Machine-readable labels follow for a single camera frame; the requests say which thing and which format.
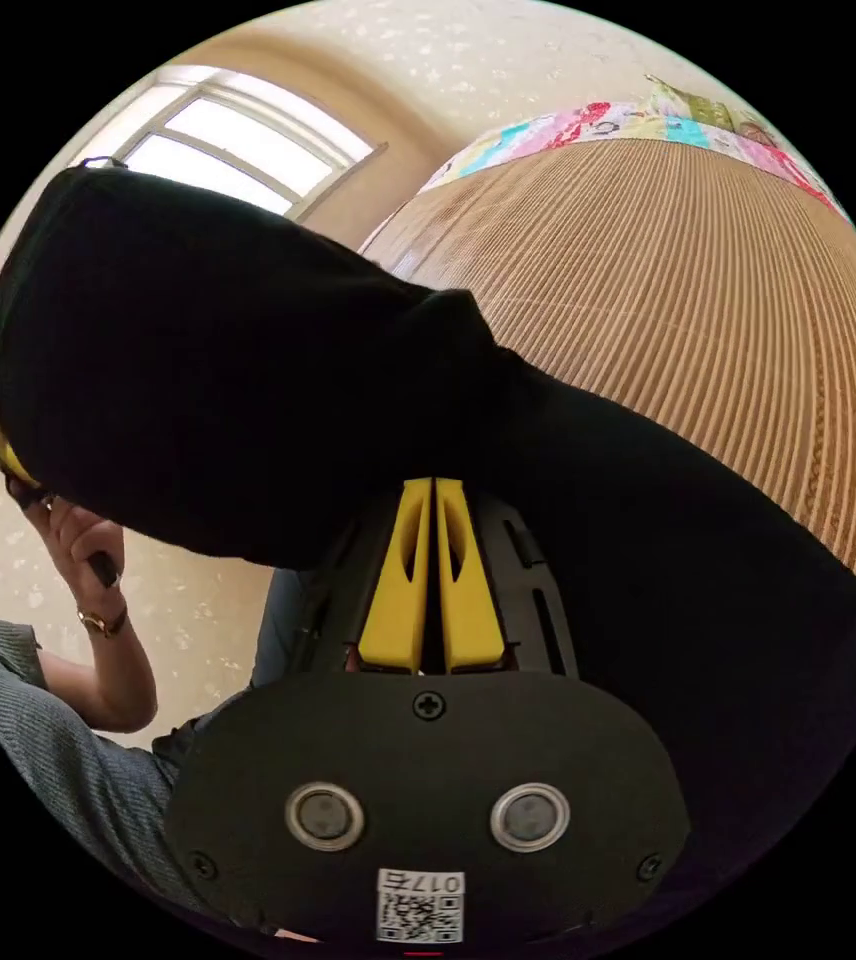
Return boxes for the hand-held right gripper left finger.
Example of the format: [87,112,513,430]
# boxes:
[357,479,434,674]

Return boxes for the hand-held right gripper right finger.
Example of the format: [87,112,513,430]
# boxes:
[435,479,510,674]

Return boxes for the black pants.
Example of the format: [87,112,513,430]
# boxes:
[0,163,856,960]

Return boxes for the person's left forearm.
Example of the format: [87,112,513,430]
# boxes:
[36,611,161,735]

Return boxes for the person's left hand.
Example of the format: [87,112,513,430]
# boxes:
[9,494,131,640]

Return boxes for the person's body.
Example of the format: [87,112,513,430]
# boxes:
[0,568,311,939]

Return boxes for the bed with woven mat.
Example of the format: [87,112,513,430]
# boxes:
[358,98,856,628]

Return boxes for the window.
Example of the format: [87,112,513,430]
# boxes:
[86,65,390,220]

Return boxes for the patchwork printed pillow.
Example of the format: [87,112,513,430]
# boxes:
[645,73,783,145]

